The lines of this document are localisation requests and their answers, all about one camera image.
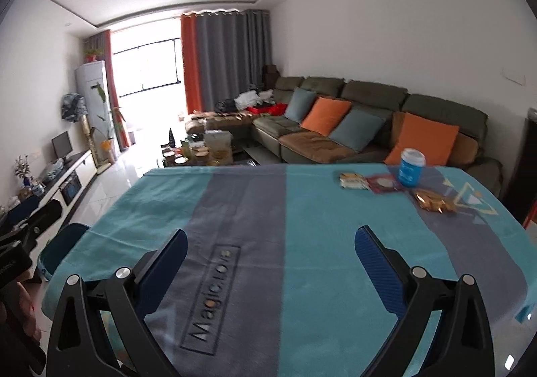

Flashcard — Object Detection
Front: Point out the green brown sectional sofa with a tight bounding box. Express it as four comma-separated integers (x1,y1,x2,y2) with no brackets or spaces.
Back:
187,76,504,197

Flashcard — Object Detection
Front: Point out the yellow white snack packet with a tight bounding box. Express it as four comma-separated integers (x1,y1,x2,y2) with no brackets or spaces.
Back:
339,172,369,191

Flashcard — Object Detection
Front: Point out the white clothes pile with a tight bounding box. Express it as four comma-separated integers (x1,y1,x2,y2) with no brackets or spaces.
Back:
235,89,273,109

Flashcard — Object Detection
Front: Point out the tall black appliance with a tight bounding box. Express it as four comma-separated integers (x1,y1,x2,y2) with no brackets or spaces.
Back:
503,108,537,214

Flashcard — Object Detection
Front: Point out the white media cabinet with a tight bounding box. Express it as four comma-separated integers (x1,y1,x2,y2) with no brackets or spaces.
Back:
0,149,94,235

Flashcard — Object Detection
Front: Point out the crumpled gold foil wrapper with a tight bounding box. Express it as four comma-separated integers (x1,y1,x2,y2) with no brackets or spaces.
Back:
413,188,458,215

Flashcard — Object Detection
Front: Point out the dark brown corner cabinet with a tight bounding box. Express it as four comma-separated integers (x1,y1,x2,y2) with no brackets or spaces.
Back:
263,64,280,88

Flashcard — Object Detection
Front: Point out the teal grey printed blanket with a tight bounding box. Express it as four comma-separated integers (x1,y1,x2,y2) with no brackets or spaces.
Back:
42,163,527,377

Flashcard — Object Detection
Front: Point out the teal trash bin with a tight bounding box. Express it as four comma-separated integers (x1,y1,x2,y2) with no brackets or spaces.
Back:
37,223,91,281

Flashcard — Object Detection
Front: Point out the blue white porcelain vase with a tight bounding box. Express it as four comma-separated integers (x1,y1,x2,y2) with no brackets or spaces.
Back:
14,155,45,197

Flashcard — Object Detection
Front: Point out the person's left hand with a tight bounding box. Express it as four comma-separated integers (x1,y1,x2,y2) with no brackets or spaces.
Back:
14,282,43,343

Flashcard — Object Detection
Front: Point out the black monitor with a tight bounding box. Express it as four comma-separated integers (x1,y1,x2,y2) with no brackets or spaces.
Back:
51,131,73,164

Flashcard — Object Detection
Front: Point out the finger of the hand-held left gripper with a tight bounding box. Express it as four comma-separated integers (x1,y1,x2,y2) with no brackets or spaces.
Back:
23,200,63,241
6,193,42,227

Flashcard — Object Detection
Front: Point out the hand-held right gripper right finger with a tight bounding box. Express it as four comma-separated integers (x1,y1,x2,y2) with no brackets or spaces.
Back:
354,225,496,377

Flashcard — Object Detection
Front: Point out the large grey-blue cushion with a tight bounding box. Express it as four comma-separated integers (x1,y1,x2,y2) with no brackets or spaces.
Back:
328,107,386,152

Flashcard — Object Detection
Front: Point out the small grey-blue cushion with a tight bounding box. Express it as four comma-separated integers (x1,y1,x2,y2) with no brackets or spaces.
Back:
285,87,317,124

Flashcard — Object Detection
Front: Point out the black framed window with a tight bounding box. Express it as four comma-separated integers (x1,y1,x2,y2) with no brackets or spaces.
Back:
113,39,183,96

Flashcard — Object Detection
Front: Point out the white standing air conditioner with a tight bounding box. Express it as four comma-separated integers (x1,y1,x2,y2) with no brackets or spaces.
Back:
76,61,116,159

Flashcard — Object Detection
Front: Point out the cluttered coffee table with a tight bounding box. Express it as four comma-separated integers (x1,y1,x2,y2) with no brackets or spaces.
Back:
159,129,236,168

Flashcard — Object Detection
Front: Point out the orange cushion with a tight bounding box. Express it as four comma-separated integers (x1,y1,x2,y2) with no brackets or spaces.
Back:
384,112,460,167
300,97,352,137

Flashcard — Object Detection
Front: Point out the wide orange grey curtain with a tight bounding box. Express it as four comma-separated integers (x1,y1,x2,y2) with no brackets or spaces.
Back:
180,10,273,114

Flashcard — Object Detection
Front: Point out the covered standing fan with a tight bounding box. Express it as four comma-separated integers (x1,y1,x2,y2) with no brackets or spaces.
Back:
61,94,89,159

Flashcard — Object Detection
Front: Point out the red cloth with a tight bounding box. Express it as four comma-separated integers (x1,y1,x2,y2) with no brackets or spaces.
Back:
247,103,288,117

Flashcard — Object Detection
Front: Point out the tall plant in yellow pot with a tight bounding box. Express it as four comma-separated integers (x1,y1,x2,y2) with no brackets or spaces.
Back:
90,82,127,163

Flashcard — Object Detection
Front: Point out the dark red snack packet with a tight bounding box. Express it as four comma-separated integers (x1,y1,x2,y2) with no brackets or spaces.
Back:
366,176,405,196

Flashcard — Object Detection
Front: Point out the blue cup with white lid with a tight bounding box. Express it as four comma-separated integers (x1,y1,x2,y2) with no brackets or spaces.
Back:
398,148,426,187

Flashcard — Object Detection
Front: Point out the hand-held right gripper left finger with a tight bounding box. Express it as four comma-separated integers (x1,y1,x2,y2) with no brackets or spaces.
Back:
47,228,189,377

